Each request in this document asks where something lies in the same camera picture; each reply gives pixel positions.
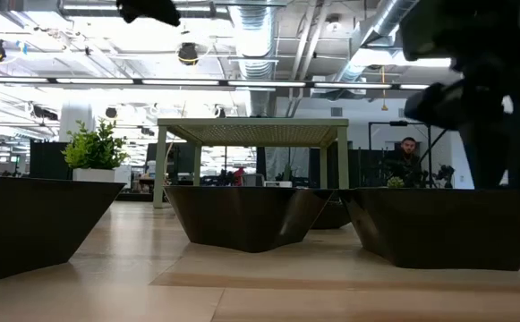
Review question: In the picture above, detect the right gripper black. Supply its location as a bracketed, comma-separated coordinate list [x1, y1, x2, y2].
[451, 57, 520, 189]

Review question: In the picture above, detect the black glossy wavy plate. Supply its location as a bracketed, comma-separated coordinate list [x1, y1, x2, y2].
[163, 184, 335, 254]
[309, 199, 353, 231]
[338, 187, 520, 272]
[0, 175, 127, 287]

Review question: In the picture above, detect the person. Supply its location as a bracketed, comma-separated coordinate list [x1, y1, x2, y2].
[382, 136, 429, 189]

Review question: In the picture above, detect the yellow hanging pendant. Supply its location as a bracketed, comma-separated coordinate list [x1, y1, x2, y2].
[379, 65, 389, 113]

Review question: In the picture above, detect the long linear ceiling light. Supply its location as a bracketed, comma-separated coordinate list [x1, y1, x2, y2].
[0, 75, 430, 91]

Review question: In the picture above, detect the white round column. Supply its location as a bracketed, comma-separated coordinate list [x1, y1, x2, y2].
[59, 103, 96, 144]

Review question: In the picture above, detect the pale green perforated metal shelf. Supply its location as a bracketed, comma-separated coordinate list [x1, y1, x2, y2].
[152, 117, 350, 210]

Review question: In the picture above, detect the green plant in white pot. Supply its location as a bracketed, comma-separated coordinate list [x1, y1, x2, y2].
[61, 118, 130, 183]

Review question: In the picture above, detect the black room partition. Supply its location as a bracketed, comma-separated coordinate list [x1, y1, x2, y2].
[30, 141, 73, 181]

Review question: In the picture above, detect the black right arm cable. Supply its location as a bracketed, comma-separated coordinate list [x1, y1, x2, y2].
[419, 128, 449, 170]

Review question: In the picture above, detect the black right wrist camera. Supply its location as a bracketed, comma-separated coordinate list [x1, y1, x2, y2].
[404, 80, 466, 131]

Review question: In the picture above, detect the black metal frame stand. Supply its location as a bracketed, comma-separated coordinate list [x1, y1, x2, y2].
[368, 120, 433, 189]

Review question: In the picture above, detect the black aluminium table frame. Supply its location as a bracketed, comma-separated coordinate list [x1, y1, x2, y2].
[115, 191, 154, 202]

